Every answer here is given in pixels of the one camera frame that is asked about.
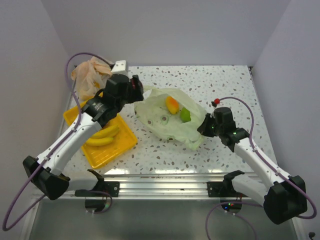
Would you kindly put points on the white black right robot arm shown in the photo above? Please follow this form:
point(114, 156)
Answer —
point(280, 194)

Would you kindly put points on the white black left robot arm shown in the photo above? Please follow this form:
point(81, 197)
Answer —
point(46, 170)

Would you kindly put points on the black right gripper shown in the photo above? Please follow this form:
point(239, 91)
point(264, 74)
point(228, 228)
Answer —
point(203, 129)

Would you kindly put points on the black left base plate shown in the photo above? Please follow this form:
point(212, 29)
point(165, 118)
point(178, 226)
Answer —
point(111, 188)

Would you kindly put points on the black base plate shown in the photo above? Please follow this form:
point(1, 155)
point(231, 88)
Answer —
point(216, 189)
point(111, 188)

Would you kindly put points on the orange yellow mango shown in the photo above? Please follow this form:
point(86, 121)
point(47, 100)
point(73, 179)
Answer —
point(172, 105)

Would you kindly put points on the green apple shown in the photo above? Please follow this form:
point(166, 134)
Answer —
point(185, 115)

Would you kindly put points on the yellow plastic tray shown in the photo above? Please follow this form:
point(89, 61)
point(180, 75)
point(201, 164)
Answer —
point(97, 157)

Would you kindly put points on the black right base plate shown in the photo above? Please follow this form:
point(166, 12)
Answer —
point(216, 189)

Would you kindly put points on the orange plastic bag with fruit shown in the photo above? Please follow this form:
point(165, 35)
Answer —
point(90, 76)

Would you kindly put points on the green knotted plastic bag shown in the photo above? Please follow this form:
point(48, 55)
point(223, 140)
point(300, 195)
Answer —
point(153, 113)

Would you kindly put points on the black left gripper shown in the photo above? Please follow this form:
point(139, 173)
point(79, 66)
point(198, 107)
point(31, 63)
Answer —
point(137, 94)

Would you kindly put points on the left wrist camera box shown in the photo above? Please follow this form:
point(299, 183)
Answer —
point(120, 67)

